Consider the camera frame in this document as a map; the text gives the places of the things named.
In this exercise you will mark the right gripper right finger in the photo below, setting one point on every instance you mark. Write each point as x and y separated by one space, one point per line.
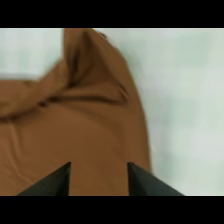
143 185

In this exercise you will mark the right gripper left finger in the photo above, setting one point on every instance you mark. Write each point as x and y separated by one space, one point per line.
55 184

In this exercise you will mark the brown shirt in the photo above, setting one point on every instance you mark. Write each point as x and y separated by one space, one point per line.
83 130

